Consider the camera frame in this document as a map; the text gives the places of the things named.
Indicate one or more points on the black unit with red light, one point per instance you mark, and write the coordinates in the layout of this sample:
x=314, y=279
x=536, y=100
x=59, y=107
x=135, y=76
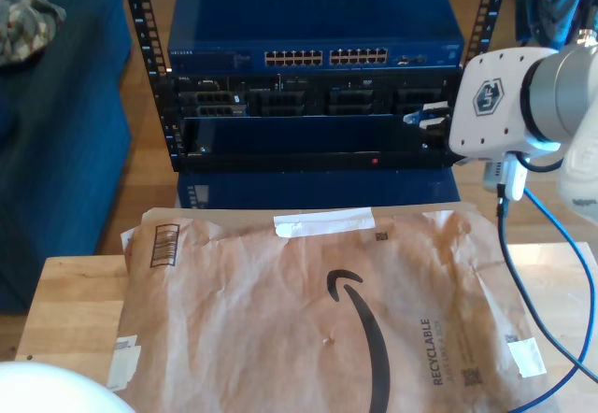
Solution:
x=303, y=137

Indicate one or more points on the blue cabinet with white label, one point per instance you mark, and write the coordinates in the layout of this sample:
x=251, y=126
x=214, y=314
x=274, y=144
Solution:
x=303, y=189

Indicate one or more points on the long white tape strip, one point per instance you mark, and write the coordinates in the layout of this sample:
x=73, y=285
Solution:
x=327, y=219

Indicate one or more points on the black perforated rack post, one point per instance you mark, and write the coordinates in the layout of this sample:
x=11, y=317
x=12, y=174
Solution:
x=488, y=6
x=145, y=25

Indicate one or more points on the camouflage cushion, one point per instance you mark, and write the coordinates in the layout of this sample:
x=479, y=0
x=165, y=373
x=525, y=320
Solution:
x=28, y=16

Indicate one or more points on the brown paper mailer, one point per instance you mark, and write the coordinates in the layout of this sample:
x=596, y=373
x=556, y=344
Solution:
x=233, y=315

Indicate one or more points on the black rack server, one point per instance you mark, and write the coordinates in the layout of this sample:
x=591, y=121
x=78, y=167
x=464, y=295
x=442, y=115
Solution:
x=280, y=100

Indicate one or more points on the white shipping label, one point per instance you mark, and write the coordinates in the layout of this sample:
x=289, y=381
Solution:
x=123, y=361

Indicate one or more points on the blue sofa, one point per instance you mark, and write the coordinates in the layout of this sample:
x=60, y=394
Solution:
x=70, y=151

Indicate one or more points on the blue network switch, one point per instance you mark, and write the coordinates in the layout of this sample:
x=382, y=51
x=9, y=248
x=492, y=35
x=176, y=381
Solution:
x=303, y=20

